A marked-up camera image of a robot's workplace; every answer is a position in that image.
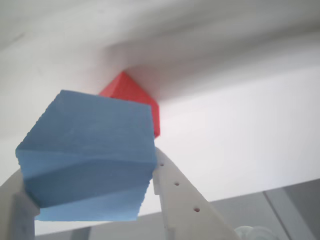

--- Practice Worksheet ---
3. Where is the white gripper finger with holes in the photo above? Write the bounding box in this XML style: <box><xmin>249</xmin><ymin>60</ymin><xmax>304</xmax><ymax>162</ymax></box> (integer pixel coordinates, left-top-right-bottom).
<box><xmin>152</xmin><ymin>147</ymin><xmax>238</xmax><ymax>240</ymax></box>

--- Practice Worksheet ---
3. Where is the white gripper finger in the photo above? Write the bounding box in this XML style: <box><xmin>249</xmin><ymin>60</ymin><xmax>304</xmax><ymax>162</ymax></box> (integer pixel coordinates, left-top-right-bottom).
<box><xmin>0</xmin><ymin>169</ymin><xmax>41</xmax><ymax>240</ymax></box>

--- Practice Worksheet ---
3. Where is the blue foam cube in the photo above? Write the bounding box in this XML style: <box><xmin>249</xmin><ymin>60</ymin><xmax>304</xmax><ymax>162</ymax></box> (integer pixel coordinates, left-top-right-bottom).
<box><xmin>15</xmin><ymin>89</ymin><xmax>158</xmax><ymax>222</ymax></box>

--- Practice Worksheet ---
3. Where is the red foam cube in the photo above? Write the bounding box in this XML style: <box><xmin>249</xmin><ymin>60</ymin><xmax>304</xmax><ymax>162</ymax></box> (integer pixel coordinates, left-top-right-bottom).
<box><xmin>98</xmin><ymin>71</ymin><xmax>161</xmax><ymax>139</ymax></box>

